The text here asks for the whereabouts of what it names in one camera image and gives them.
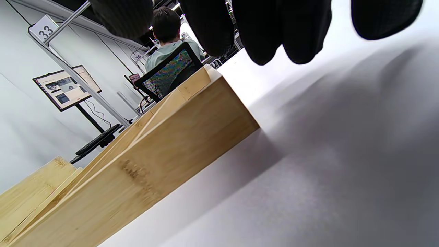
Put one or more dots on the person's right hand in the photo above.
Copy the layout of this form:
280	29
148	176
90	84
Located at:
205	24

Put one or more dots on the black monitor stand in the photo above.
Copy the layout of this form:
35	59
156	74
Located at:
90	118

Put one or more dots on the light wooden box lid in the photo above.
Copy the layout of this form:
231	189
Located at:
31	192

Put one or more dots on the small purple screen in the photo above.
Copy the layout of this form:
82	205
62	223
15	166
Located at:
134	77

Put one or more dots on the silver metal bar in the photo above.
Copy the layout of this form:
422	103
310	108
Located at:
125	101

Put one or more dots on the black mesh office chair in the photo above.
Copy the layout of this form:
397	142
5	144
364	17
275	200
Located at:
171	73

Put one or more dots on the black keyboard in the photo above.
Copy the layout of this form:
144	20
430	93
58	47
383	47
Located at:
99	139

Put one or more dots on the aluminium frame post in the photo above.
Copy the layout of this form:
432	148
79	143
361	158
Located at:
79	79

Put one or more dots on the black computer monitor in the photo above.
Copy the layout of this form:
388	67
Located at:
65	89

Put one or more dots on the black keyboard tray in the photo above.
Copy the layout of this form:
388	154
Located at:
77	159

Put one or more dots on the small white number sign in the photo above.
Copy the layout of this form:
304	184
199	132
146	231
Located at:
138	57

